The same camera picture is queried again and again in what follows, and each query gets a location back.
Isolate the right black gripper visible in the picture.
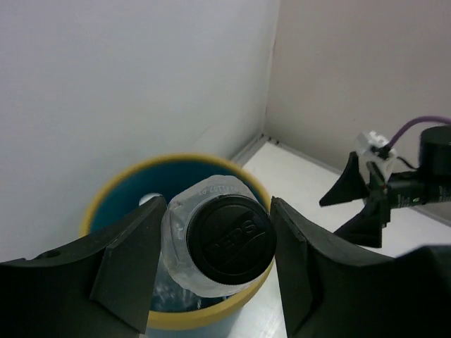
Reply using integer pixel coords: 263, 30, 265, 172
319, 151, 390, 249

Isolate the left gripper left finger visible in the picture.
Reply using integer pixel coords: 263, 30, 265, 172
1, 196, 166, 337

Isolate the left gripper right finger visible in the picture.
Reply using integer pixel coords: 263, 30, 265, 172
271, 198, 450, 337

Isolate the small bottle black cap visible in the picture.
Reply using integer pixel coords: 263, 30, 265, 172
161, 175, 276, 298

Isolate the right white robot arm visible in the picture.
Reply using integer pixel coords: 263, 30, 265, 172
319, 125, 450, 248

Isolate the blue bin yellow rim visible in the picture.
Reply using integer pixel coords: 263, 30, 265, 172
80, 153, 271, 331

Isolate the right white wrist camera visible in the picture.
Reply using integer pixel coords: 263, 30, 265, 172
354, 131, 397, 181

